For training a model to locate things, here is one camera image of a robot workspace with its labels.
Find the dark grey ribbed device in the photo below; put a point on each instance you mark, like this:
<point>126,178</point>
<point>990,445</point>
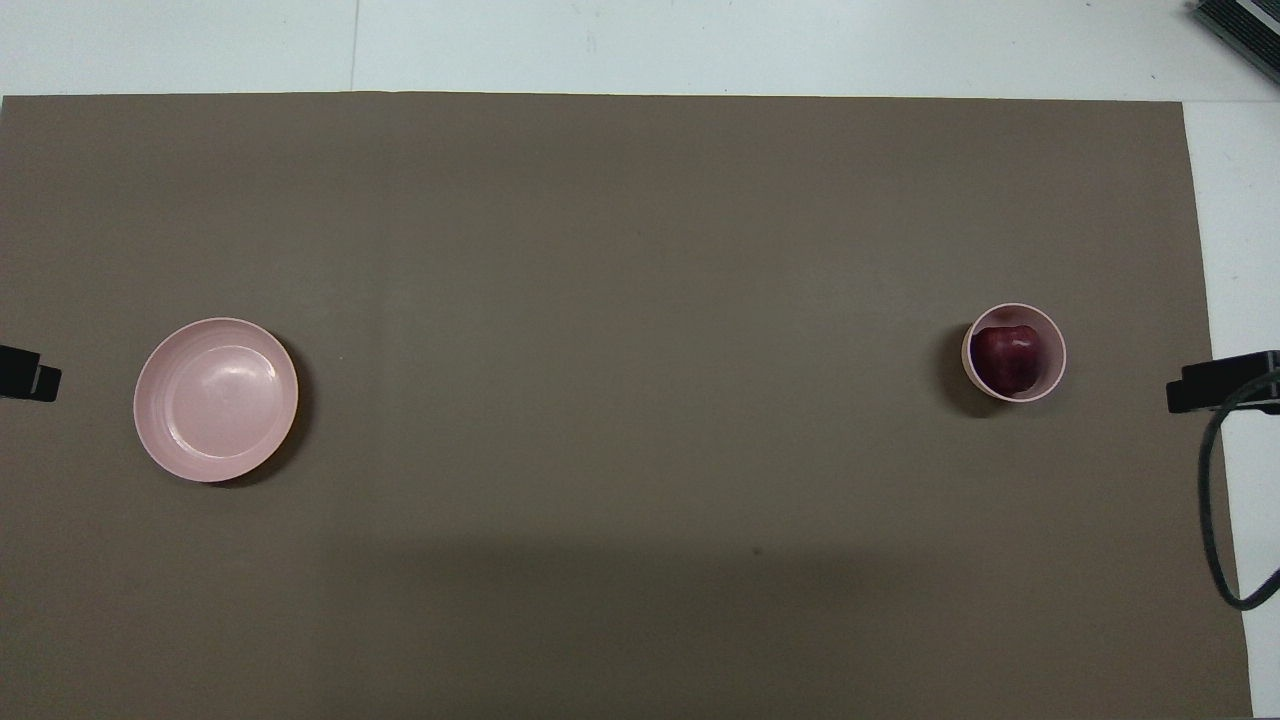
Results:
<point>1250,30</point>

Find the dark red apple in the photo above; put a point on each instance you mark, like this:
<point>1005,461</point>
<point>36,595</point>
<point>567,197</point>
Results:
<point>1005,360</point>

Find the pink bowl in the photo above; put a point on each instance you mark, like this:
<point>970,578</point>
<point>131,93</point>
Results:
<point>1053,350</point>

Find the pink plate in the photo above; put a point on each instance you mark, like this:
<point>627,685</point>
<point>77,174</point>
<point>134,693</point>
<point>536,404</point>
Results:
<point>215,400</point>

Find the brown table mat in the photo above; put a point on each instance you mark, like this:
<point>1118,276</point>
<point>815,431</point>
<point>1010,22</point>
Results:
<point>640,400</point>

